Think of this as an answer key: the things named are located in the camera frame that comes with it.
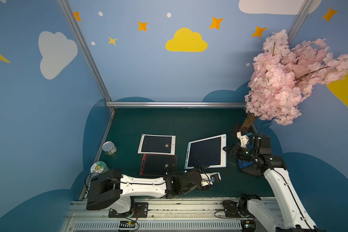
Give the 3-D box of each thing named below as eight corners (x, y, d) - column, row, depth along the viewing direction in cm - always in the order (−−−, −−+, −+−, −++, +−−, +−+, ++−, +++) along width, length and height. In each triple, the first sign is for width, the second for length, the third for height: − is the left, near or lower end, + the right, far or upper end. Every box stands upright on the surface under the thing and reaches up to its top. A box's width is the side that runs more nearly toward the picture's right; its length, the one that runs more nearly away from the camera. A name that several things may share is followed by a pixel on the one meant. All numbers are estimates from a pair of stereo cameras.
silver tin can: (104, 155, 96) (100, 151, 91) (107, 145, 101) (104, 140, 96) (115, 155, 96) (111, 151, 91) (117, 145, 101) (115, 140, 96)
